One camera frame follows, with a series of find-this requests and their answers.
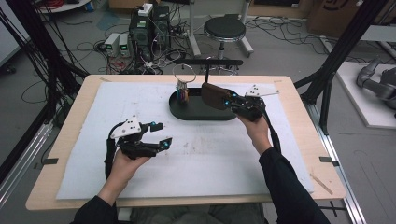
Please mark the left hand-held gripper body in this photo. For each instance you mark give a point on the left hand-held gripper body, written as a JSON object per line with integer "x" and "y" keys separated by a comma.
{"x": 130, "y": 146}

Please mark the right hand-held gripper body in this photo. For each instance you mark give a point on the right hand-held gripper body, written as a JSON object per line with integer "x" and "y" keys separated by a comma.
{"x": 250, "y": 107}

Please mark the brown zip pouch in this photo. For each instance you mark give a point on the brown zip pouch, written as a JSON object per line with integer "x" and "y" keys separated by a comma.
{"x": 214, "y": 95}

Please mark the black tray with hanger stand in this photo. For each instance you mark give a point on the black tray with hanger stand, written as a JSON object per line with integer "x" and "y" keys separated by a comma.
{"x": 199, "y": 110}

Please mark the person's left hand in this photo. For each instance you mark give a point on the person's left hand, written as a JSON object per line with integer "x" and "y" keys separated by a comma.
{"x": 126, "y": 169}

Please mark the person's right hand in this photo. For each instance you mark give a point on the person's right hand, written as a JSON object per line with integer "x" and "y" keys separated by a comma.
{"x": 258, "y": 133}

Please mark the white foam mat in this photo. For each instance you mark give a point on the white foam mat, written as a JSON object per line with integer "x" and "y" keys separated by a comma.
{"x": 202, "y": 168}

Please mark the round black stool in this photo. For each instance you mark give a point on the round black stool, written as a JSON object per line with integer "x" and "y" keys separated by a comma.
{"x": 224, "y": 28}

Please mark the person's legs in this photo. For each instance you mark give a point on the person's legs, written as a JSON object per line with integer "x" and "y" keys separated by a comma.
{"x": 199, "y": 215}

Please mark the black tape strip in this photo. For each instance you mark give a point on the black tape strip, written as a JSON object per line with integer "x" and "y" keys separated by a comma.
{"x": 329, "y": 160}
{"x": 49, "y": 161}

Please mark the white power supply unit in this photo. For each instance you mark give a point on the white power supply unit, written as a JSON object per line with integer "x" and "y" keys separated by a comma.
{"x": 111, "y": 43}
{"x": 124, "y": 44}

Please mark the black computer tower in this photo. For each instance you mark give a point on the black computer tower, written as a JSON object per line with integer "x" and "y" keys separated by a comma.
{"x": 161, "y": 26}
{"x": 140, "y": 37}

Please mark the thin wooden stick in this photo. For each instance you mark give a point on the thin wooden stick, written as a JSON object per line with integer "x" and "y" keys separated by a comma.
{"x": 321, "y": 184}

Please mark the white floor board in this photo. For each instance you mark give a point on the white floor board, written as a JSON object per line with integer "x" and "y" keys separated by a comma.
{"x": 355, "y": 99}

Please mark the white power adapter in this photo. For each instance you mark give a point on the white power adapter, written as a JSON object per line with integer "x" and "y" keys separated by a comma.
{"x": 145, "y": 10}

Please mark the cardboard box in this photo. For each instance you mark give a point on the cardboard box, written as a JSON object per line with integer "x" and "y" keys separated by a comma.
{"x": 336, "y": 15}

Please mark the white table frame legs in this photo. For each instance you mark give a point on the white table frame legs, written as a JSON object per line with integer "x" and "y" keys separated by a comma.
{"x": 194, "y": 37}

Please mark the black frame post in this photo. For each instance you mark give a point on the black frame post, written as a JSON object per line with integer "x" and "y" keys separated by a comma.
{"x": 40, "y": 46}
{"x": 339, "y": 53}

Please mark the aluminium rail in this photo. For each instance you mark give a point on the aluminium rail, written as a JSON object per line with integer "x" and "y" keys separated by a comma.
{"x": 345, "y": 186}
{"x": 21, "y": 165}

